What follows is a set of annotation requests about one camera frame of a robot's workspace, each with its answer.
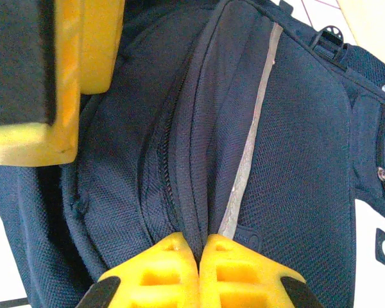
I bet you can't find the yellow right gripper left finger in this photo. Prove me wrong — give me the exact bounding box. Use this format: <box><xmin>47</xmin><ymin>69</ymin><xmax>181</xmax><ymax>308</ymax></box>
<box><xmin>80</xmin><ymin>232</ymin><xmax>201</xmax><ymax>308</ymax></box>

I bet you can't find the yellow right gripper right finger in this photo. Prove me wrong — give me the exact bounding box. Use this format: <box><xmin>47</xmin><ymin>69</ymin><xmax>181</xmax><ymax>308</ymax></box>
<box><xmin>198</xmin><ymin>233</ymin><xmax>325</xmax><ymax>308</ymax></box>

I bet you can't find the navy blue student backpack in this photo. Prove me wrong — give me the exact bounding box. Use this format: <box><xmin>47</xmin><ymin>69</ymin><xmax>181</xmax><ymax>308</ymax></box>
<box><xmin>0</xmin><ymin>0</ymin><xmax>385</xmax><ymax>308</ymax></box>

